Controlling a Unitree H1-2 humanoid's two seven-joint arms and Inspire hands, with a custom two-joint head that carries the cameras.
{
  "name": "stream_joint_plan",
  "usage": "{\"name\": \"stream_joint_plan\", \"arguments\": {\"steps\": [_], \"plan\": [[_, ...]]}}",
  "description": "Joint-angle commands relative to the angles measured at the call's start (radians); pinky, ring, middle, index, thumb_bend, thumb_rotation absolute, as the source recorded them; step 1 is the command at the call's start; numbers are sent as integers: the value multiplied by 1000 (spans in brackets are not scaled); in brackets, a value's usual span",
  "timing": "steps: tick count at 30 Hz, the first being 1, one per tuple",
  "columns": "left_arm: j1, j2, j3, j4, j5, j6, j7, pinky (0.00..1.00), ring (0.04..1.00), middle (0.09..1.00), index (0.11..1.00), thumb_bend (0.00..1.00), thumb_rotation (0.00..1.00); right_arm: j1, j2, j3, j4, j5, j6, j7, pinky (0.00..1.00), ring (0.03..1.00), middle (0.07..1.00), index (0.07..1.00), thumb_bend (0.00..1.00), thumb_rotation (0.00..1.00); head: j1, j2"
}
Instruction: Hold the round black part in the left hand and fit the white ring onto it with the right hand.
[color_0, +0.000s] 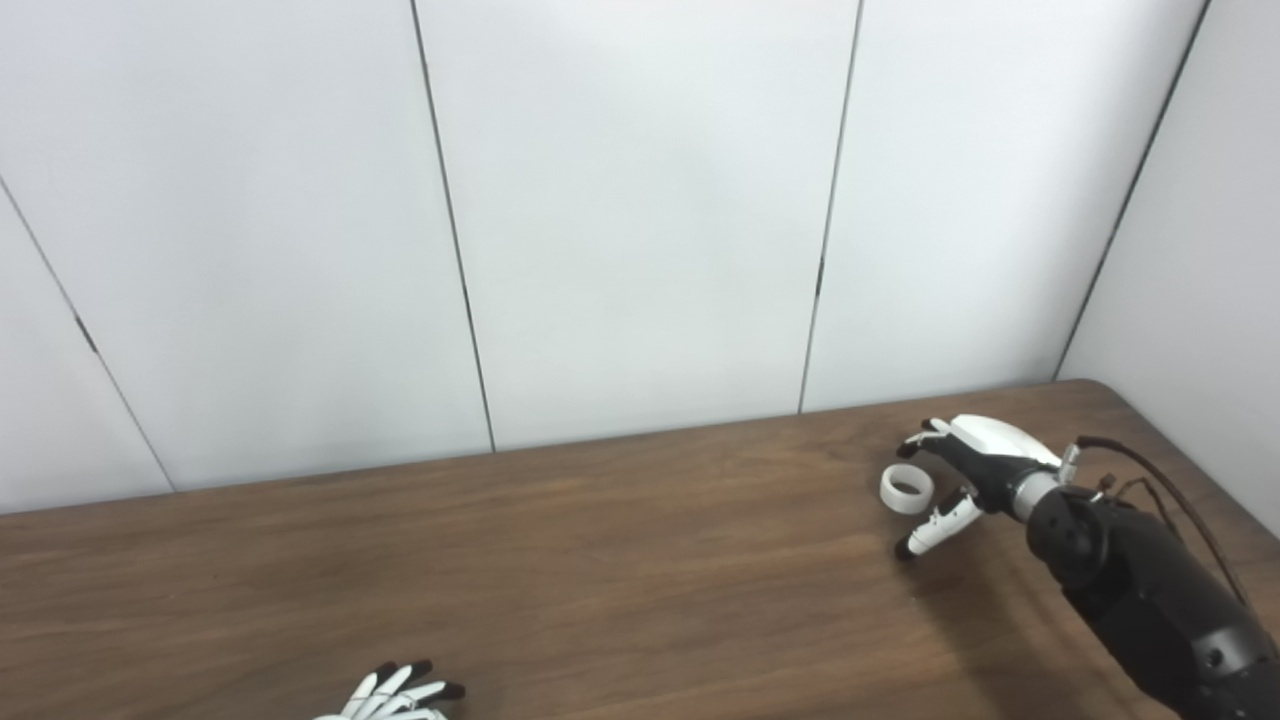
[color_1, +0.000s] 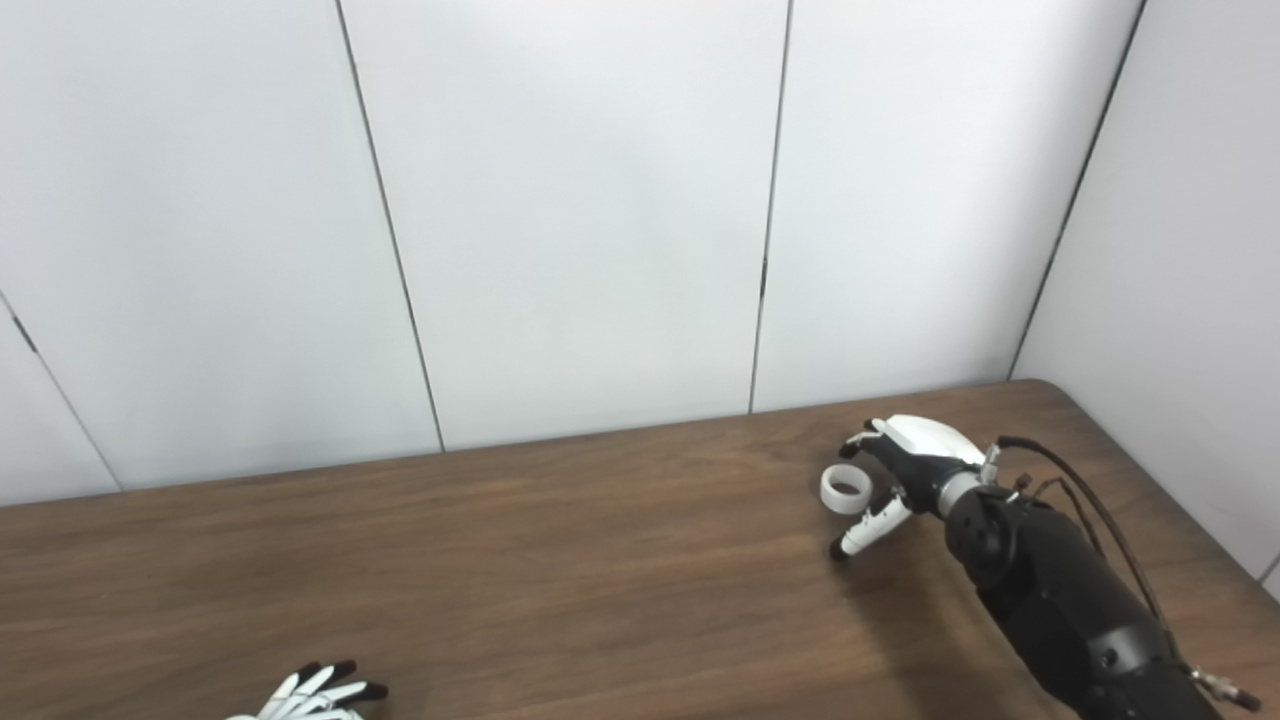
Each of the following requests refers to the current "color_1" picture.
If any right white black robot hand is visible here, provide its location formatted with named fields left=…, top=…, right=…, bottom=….
left=828, top=415, right=991, bottom=561

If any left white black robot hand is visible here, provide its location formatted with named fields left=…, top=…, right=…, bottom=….
left=225, top=660, right=389, bottom=720

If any white ribbed plastic ring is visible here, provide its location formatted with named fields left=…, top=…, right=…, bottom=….
left=820, top=462, right=874, bottom=516

